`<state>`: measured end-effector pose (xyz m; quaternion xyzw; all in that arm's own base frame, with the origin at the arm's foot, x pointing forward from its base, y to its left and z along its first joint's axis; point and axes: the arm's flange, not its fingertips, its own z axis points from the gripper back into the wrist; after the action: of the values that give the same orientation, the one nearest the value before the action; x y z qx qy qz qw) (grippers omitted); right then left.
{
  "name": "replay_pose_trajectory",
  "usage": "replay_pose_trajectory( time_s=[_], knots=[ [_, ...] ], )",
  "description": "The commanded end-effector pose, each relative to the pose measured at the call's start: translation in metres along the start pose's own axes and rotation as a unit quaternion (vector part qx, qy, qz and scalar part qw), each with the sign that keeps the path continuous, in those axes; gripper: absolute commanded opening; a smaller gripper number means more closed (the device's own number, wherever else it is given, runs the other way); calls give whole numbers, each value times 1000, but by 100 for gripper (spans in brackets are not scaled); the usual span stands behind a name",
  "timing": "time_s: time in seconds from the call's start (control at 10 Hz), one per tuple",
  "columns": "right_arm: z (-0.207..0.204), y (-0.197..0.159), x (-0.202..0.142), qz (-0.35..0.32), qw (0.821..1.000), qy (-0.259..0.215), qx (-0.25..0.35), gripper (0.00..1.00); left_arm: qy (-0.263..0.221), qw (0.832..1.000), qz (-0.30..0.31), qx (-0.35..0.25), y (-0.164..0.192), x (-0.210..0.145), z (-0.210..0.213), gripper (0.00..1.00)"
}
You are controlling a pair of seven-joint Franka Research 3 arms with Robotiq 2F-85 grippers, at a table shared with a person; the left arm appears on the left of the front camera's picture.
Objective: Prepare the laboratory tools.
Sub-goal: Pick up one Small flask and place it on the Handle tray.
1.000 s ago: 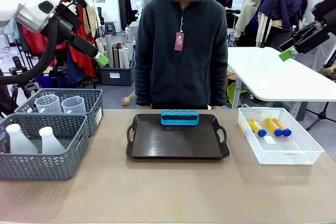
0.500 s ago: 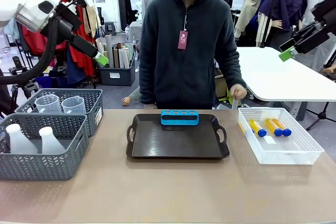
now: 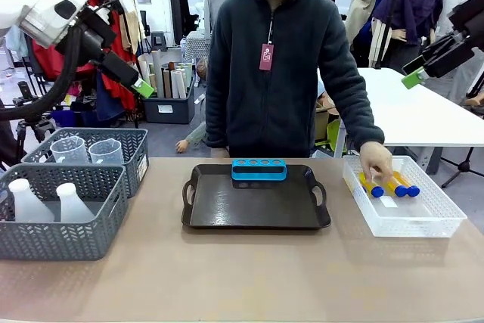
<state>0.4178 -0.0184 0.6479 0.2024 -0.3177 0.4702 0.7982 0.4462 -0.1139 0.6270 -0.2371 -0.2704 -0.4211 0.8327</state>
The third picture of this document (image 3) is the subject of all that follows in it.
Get grey basket with bottles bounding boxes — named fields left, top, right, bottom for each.
left=0, top=163, right=129, bottom=262

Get person's left hand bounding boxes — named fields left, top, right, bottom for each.
left=358, top=141, right=394, bottom=188

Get white table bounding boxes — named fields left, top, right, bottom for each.
left=336, top=67, right=484, bottom=172

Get black stand legs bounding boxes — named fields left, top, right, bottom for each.
left=440, top=147, right=484, bottom=189

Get white perforated plastic basket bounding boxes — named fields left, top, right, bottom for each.
left=342, top=155, right=468, bottom=239

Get sticker label on basket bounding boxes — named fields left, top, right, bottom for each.
left=137, top=156, right=149, bottom=185

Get person's left forearm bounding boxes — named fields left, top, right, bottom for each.
left=332, top=80, right=386, bottom=150

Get black corrugated cable hose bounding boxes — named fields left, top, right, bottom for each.
left=0, top=23, right=83, bottom=123

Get black serving tray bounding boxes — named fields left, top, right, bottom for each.
left=181, top=163, right=333, bottom=231

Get blue test tube rack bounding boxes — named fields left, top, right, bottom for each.
left=231, top=158, right=288, bottom=182

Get grey basket with label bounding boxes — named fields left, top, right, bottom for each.
left=21, top=127, right=150, bottom=199

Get clear plastic measuring cup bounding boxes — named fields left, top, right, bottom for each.
left=49, top=135, right=91, bottom=164
left=88, top=138, right=125, bottom=166

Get mannequin in purple shirt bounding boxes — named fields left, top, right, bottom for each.
left=371, top=0, right=444, bottom=71

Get white plastic bottle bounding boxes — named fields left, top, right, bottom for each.
left=7, top=178, right=56, bottom=223
left=55, top=182, right=96, bottom=223

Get cardboard box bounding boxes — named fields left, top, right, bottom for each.
left=315, top=95, right=342, bottom=143

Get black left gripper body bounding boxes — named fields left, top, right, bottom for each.
left=70, top=5, right=119, bottom=64

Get person's right forearm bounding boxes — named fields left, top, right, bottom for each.
left=205, top=80, right=232, bottom=150

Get grey step stool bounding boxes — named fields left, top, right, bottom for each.
left=150, top=31, right=169, bottom=52

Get red hanging garments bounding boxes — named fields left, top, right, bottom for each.
left=32, top=0, right=138, bottom=113

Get maroon hanging name tag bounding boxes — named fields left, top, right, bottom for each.
left=259, top=43, right=275, bottom=72

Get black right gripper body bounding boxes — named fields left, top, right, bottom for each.
left=448, top=0, right=484, bottom=51

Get grey storage bin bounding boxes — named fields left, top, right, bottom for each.
left=142, top=76, right=197, bottom=125

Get paper rolls bundle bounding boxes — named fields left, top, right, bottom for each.
left=136, top=49, right=194, bottom=100

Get yellow tube with blue cap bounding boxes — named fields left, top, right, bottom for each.
left=358, top=171, right=386, bottom=199
left=386, top=173, right=409, bottom=198
left=392, top=170, right=422, bottom=197

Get mannequin in beige coat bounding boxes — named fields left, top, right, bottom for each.
left=345, top=0, right=395, bottom=69

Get person in dark fleece jacket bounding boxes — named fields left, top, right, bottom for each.
left=203, top=0, right=386, bottom=160

